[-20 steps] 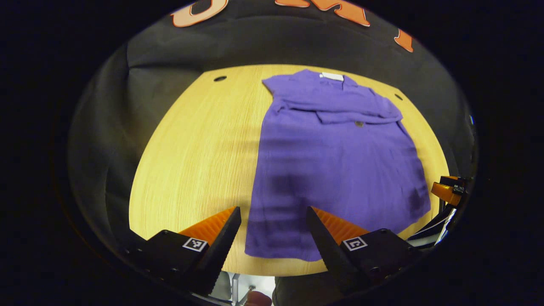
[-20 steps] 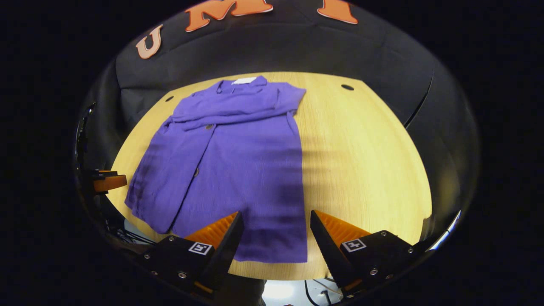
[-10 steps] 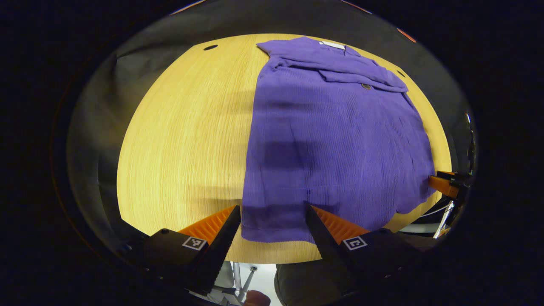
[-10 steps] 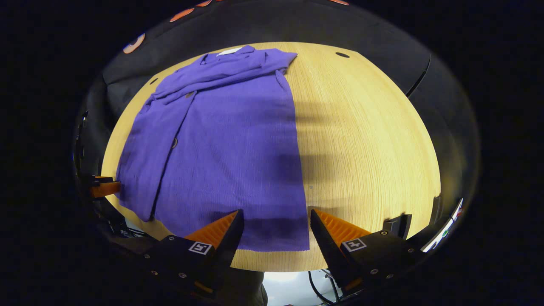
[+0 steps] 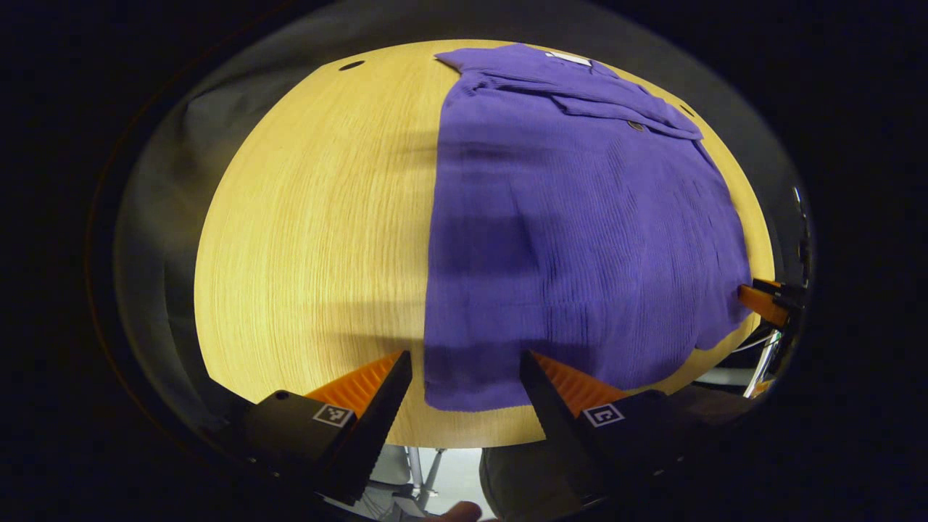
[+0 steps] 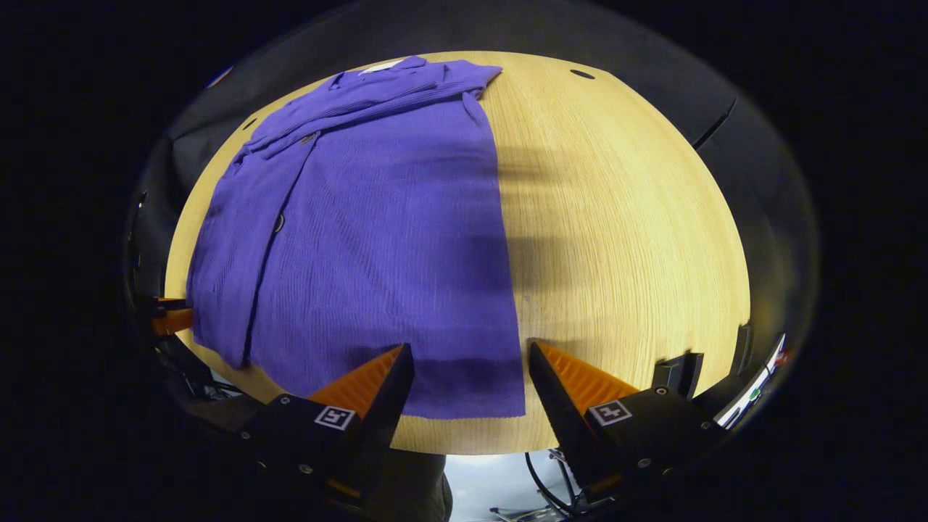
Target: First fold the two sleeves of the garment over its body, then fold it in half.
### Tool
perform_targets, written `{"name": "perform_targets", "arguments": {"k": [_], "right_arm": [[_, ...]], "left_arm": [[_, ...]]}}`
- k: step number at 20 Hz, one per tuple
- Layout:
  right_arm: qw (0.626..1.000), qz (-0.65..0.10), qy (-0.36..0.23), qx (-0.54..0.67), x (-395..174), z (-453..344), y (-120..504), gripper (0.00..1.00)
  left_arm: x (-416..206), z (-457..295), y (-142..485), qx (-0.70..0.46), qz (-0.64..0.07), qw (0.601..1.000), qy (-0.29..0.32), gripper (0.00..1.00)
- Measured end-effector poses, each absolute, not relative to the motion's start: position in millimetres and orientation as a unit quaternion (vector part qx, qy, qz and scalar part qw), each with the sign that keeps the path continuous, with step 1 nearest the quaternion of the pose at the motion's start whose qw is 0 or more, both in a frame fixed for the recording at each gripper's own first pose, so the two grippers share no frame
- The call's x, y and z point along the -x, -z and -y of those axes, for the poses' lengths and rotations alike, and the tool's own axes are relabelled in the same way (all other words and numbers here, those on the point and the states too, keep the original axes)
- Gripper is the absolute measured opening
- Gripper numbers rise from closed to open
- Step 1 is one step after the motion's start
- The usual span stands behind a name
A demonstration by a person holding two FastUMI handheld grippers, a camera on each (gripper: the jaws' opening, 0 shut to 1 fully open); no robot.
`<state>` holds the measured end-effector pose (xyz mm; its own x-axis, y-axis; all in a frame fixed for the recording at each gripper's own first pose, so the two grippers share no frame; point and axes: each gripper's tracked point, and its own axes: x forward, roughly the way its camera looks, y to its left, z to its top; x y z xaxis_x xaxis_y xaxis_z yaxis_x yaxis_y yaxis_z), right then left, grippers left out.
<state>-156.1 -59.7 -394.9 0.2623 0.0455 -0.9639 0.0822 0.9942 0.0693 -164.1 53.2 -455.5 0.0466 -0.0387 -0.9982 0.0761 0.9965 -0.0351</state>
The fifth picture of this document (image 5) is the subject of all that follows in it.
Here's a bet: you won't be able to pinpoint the person's dark trousers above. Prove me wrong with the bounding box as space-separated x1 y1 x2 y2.
478 444 584 521

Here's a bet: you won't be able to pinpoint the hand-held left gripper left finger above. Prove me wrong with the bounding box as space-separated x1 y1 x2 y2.
232 350 414 507

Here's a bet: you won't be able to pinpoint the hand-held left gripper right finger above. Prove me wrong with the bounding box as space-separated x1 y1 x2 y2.
518 350 689 508

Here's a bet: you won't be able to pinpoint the metal table leg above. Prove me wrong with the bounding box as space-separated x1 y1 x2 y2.
402 446 444 501

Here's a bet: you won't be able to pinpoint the purple shirt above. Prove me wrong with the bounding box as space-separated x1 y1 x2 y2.
423 43 755 413

